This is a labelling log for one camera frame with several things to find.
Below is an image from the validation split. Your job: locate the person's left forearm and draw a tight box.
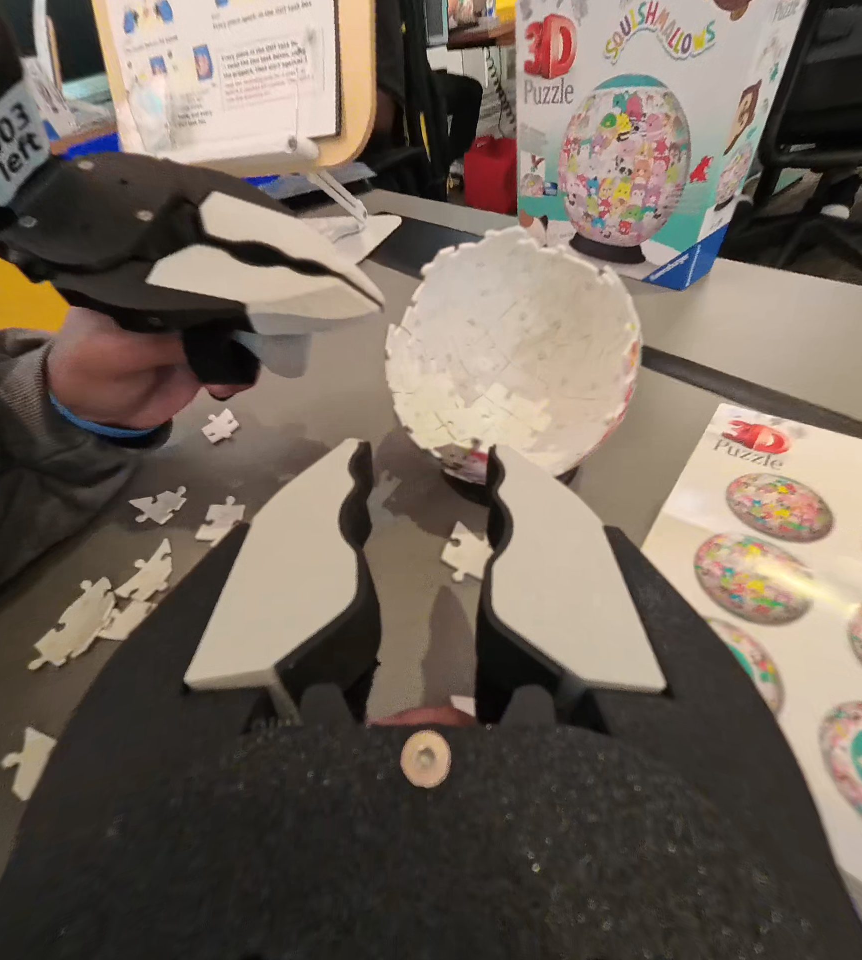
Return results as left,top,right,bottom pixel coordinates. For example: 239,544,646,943
0,330,169,624

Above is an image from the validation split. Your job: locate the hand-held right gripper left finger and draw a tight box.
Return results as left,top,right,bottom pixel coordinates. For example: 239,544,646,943
184,440,379,699

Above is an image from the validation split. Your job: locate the person's left hand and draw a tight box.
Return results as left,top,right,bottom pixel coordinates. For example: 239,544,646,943
46,308,252,432

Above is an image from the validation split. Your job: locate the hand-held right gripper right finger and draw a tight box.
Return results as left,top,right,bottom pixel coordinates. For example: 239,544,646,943
476,446,669,699

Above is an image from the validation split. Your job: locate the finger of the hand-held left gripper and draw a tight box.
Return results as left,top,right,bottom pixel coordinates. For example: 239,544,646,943
146,245,387,379
196,191,387,301

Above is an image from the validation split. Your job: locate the black office chair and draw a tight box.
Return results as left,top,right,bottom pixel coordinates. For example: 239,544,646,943
724,0,862,294

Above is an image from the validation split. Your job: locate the white sheet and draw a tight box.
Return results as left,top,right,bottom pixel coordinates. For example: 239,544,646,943
304,210,402,264

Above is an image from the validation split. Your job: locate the teal puzzle box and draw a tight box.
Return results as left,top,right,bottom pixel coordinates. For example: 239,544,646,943
514,0,807,291

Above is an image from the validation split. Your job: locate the black mat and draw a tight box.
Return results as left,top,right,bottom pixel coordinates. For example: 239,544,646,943
368,210,480,279

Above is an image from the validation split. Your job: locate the puzzle instruction leaflet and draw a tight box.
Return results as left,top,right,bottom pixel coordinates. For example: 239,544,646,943
641,402,862,916

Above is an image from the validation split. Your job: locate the blue wristband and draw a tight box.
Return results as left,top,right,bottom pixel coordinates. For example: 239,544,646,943
49,393,174,447

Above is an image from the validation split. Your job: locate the colourful puzzle ball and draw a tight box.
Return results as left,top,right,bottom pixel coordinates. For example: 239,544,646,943
385,225,645,484

